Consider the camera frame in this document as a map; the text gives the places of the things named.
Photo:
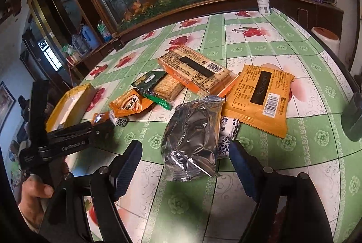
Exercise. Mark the clear plastic bottle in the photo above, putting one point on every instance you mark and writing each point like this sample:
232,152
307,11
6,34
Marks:
76,43

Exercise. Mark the person's left hand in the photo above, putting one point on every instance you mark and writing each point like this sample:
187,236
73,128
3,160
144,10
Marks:
34,197

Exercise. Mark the white stool with orange seat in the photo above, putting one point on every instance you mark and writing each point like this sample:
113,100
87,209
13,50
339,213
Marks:
325,37

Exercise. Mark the green-label plastic bottle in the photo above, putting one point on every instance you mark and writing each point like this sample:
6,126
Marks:
103,31

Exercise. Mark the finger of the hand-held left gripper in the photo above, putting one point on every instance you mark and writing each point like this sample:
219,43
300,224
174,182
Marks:
72,130
101,130

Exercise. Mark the yellow cardboard box tray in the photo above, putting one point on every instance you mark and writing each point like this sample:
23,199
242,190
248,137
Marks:
65,107

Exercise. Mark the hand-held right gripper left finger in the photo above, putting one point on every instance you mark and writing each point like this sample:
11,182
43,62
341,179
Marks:
128,171

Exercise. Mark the long orange cracker packet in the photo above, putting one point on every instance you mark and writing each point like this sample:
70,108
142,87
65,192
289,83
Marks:
195,69

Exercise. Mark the small black object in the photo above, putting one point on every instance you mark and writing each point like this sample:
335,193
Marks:
118,43

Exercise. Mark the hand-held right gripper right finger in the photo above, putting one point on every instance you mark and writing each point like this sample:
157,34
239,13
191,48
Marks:
243,172

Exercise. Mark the small orange candy packet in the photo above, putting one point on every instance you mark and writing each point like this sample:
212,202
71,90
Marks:
99,118

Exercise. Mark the blue plastic jug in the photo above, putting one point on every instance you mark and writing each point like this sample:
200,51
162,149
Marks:
88,35

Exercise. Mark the small blue-white patterned candy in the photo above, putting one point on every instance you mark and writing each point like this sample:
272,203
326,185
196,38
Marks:
120,121

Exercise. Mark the green fruit-print tablecloth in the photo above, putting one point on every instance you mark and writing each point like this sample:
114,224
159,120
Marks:
297,152

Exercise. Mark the framed wall picture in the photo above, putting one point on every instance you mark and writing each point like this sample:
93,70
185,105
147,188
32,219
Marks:
5,104

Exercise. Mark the tall wooden display cabinet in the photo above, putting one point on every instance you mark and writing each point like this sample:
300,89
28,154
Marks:
46,5

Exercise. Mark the green cracker packet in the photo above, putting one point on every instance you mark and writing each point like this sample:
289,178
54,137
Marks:
158,87

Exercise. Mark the silver foil snack packet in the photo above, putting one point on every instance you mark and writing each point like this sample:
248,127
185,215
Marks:
192,138

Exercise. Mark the orange snack packet brown print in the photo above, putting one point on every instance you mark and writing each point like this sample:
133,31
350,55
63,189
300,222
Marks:
130,103

